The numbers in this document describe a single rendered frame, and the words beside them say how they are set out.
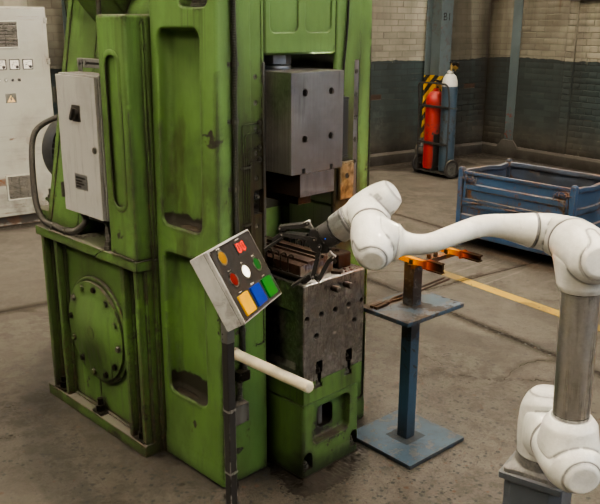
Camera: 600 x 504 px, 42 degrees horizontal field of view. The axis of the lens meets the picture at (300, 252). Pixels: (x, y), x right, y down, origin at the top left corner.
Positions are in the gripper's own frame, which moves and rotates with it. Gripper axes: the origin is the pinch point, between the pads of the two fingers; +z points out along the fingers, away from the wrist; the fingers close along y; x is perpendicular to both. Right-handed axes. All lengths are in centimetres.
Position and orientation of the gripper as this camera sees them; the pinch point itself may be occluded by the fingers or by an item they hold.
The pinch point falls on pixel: (282, 265)
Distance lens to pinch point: 230.4
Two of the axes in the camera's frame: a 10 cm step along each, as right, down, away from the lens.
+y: -5.9, -8.0, -1.2
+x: -2.7, 3.3, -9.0
